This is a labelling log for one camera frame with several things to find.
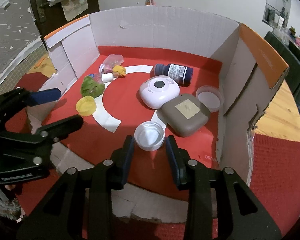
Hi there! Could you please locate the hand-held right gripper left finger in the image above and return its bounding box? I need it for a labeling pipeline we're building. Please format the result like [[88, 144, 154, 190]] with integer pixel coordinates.
[[16, 135, 135, 240]]

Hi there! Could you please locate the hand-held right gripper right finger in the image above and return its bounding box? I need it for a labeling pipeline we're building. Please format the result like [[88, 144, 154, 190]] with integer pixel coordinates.
[[165, 135, 283, 240]]

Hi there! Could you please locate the orange white cardboard box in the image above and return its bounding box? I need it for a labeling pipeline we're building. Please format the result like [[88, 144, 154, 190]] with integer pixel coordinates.
[[44, 5, 290, 224]]

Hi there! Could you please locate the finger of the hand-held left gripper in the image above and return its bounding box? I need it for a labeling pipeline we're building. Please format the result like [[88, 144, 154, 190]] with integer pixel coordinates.
[[0, 87, 62, 131], [0, 115, 84, 167]]

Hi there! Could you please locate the pink figure toy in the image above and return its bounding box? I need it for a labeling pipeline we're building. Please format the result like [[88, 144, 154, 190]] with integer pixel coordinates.
[[99, 64, 114, 74]]

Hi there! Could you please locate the dark green covered table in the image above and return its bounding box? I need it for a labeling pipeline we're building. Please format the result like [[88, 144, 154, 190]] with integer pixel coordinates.
[[264, 30, 300, 100]]

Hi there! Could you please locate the green fluffy ball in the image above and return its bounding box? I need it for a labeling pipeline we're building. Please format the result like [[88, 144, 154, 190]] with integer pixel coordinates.
[[80, 76, 106, 98]]

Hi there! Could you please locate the taupe square case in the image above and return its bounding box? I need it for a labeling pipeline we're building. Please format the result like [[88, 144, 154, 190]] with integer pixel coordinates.
[[160, 94, 212, 137]]

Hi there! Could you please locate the wall mirror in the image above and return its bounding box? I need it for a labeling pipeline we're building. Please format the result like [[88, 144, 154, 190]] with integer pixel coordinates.
[[262, 0, 293, 29]]

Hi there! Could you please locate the metal door handle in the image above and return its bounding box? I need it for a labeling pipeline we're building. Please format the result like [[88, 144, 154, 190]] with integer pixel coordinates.
[[36, 0, 50, 23]]

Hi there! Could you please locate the small white round jar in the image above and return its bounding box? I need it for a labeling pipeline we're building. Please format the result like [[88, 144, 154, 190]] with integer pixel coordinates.
[[134, 121, 165, 152]]

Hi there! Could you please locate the yellow duck toy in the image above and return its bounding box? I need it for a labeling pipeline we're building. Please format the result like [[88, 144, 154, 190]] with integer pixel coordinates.
[[112, 65, 127, 79]]

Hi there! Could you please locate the yellow plastic cap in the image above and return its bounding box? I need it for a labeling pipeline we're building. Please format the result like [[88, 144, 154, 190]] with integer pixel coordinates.
[[76, 96, 97, 117]]

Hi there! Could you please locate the clear bottle white cap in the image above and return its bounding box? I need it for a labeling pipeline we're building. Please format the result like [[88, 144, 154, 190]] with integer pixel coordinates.
[[89, 72, 114, 83]]

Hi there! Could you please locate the clutter of small items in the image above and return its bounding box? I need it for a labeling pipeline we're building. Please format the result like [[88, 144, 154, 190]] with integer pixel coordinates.
[[272, 25, 300, 55]]

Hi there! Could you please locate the pale pink rounded device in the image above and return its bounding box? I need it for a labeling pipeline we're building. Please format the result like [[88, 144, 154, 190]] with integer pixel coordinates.
[[139, 76, 180, 110]]

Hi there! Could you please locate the dark blue bottle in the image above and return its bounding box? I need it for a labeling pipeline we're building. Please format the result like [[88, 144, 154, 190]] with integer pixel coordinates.
[[153, 63, 194, 87]]

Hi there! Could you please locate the person's left forearm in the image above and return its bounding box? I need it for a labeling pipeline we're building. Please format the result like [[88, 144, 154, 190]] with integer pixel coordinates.
[[0, 185, 22, 223]]

